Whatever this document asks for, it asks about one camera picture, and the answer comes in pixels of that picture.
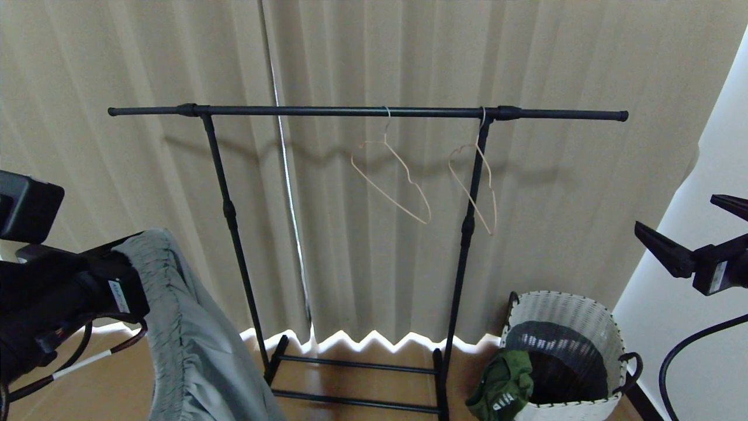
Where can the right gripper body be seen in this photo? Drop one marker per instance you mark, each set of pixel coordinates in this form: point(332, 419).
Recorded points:
point(730, 266)

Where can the black clothes rack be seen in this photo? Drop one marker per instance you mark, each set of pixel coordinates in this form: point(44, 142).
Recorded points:
point(350, 111)

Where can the beige curtain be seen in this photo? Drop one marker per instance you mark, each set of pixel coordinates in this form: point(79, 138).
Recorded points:
point(117, 146)

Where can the pink clothes hanger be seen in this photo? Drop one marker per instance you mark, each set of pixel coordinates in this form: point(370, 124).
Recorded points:
point(476, 145)
point(384, 142)

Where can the pale grey shorts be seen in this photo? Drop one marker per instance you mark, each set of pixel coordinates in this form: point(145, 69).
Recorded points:
point(193, 351)

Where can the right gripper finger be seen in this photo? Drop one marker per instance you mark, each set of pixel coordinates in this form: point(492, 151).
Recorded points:
point(736, 208)
point(672, 260)

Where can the white laundry basket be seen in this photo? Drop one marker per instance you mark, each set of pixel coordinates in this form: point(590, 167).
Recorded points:
point(561, 307)

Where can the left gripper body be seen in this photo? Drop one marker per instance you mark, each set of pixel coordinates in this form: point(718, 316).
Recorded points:
point(64, 292)

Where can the green garment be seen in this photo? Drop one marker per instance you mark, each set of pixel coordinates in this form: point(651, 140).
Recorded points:
point(502, 386)

